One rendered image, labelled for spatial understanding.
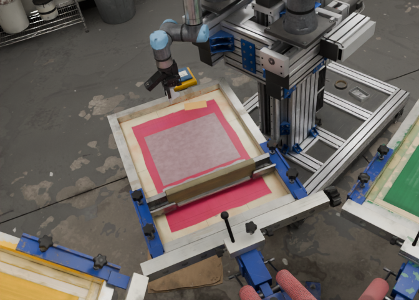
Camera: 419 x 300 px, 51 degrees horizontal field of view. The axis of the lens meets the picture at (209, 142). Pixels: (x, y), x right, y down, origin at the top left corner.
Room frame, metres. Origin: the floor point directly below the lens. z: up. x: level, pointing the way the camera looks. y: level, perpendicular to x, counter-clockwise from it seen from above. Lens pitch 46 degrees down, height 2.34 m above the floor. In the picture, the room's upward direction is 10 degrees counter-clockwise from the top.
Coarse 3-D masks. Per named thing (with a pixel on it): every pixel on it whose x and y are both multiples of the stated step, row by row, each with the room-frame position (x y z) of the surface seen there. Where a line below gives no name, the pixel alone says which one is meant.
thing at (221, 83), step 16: (224, 80) 1.67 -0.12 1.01; (192, 96) 1.62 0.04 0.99; (224, 96) 1.59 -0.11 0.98; (128, 112) 1.56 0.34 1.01; (144, 112) 1.56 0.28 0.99; (240, 112) 1.43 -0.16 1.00; (112, 128) 1.47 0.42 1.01; (256, 128) 1.32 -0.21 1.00; (256, 144) 1.25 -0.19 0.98; (128, 160) 1.26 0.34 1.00; (128, 176) 1.18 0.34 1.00; (288, 192) 0.98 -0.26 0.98; (256, 208) 0.92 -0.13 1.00; (272, 208) 0.91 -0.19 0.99; (224, 224) 0.88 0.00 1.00; (176, 240) 0.85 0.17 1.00; (192, 240) 0.84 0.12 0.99
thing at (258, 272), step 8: (240, 256) 0.72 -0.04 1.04; (248, 256) 0.71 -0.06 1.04; (256, 256) 0.71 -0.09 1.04; (248, 264) 0.68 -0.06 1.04; (256, 264) 0.68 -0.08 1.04; (264, 264) 0.67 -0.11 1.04; (248, 272) 0.66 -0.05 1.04; (256, 272) 0.65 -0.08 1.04; (264, 272) 0.65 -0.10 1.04; (256, 280) 0.63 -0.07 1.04; (264, 280) 0.62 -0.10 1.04; (256, 288) 0.61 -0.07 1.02
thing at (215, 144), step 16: (176, 112) 1.54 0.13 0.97; (192, 112) 1.52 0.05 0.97; (208, 112) 1.51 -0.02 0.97; (192, 128) 1.42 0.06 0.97; (208, 128) 1.40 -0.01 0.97; (224, 128) 1.38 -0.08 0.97; (192, 144) 1.32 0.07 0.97; (208, 144) 1.31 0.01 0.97; (224, 144) 1.29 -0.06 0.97; (240, 144) 1.28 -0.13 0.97; (208, 160) 1.22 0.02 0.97; (224, 160) 1.20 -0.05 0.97; (224, 192) 1.04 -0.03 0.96; (240, 192) 1.03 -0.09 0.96; (256, 192) 1.02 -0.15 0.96; (224, 208) 0.97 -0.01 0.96
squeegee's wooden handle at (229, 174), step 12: (228, 168) 1.07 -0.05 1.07; (240, 168) 1.06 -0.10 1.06; (252, 168) 1.08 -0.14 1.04; (192, 180) 1.04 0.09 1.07; (204, 180) 1.03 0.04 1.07; (216, 180) 1.04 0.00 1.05; (228, 180) 1.05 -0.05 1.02; (168, 192) 1.01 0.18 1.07; (180, 192) 1.01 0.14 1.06; (192, 192) 1.02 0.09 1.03; (204, 192) 1.03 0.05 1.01
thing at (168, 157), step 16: (144, 128) 1.47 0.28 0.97; (160, 128) 1.45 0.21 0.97; (176, 128) 1.43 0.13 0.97; (144, 144) 1.37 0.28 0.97; (160, 144) 1.36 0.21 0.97; (176, 144) 1.34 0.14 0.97; (144, 160) 1.28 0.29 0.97; (160, 160) 1.26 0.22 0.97; (176, 160) 1.25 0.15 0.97; (192, 160) 1.23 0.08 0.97; (160, 176) 1.18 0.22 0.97; (176, 176) 1.16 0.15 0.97; (192, 176) 1.15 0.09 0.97; (160, 192) 1.10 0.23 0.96; (176, 208) 1.01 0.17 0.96; (192, 208) 0.99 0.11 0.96; (208, 208) 0.98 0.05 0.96; (176, 224) 0.94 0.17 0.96; (192, 224) 0.93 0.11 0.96
